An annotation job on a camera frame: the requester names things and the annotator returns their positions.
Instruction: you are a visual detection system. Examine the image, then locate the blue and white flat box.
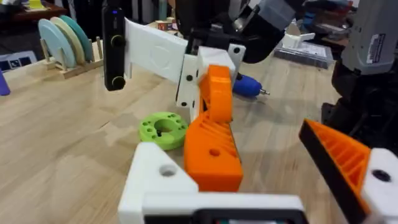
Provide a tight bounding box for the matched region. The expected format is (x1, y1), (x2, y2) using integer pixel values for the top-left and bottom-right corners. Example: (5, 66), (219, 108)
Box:
(0, 50), (39, 73)

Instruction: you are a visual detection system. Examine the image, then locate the wooden plate rack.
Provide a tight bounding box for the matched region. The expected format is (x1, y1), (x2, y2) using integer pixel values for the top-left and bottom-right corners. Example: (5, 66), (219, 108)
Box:
(39, 36), (105, 80)

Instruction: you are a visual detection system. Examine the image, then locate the white orange left gripper right finger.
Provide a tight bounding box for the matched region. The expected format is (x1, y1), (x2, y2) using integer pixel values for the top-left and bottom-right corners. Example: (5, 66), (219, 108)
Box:
(298, 118), (398, 224)

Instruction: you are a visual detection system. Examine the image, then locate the blue electric screwdriver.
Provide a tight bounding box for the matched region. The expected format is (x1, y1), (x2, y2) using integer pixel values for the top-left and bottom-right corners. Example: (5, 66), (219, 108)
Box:
(232, 73), (271, 98)

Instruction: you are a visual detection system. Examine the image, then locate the black upright wrist plate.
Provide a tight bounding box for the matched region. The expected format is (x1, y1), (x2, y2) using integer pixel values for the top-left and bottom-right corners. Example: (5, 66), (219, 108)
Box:
(101, 0), (127, 92)

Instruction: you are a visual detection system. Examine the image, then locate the cream plate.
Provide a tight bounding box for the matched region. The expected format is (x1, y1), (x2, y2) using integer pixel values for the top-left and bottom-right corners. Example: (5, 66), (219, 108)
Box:
(49, 16), (87, 65)

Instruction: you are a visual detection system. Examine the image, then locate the orange ribbed wedge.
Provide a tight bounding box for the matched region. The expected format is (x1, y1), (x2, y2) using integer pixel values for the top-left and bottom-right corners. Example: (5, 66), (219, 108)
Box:
(183, 111), (244, 193)

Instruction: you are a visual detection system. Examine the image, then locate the light blue plate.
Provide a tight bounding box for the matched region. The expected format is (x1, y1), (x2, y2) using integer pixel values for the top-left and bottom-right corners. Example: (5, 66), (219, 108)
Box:
(37, 18), (78, 69)

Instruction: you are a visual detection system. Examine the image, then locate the bare white left gripper left finger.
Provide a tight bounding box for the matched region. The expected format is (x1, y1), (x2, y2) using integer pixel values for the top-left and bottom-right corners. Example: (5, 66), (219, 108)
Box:
(117, 142), (200, 224)

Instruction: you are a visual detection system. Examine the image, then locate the purple cone-shaped object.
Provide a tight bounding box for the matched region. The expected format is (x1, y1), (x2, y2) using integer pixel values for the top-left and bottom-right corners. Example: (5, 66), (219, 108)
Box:
(0, 69), (11, 96)

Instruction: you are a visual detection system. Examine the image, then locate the teal plate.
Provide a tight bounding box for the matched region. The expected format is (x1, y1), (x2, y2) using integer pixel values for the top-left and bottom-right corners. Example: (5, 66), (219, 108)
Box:
(58, 14), (95, 63)

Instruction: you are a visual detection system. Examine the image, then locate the green disc with holes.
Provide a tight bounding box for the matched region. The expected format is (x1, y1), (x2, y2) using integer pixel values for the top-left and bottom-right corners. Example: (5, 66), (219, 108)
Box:
(137, 111), (190, 152)

